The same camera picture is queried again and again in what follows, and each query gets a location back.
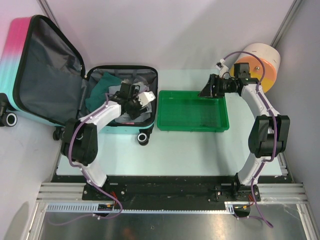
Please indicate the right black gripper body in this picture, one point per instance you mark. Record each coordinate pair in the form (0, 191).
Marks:
(227, 86)

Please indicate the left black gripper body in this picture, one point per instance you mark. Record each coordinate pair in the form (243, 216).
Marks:
(135, 105)

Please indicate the dark green shorts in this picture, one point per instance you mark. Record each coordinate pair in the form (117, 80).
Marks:
(98, 93)

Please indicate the pink and teal kids suitcase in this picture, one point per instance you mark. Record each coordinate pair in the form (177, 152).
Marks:
(43, 76)

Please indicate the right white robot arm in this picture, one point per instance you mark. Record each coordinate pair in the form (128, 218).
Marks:
(269, 133)

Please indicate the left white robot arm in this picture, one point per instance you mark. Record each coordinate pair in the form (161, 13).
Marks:
(80, 137)

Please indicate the green plastic tray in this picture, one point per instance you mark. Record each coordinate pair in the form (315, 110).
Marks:
(185, 111)

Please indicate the white cylinder with orange-yellow face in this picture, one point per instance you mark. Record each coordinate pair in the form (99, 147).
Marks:
(270, 58)

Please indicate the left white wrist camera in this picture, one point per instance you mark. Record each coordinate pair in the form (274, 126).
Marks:
(145, 98)

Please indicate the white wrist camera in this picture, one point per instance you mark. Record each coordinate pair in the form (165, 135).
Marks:
(145, 98)
(222, 67)

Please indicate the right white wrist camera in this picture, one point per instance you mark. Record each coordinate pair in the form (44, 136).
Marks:
(222, 67)

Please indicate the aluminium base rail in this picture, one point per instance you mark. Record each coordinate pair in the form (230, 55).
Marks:
(168, 195)

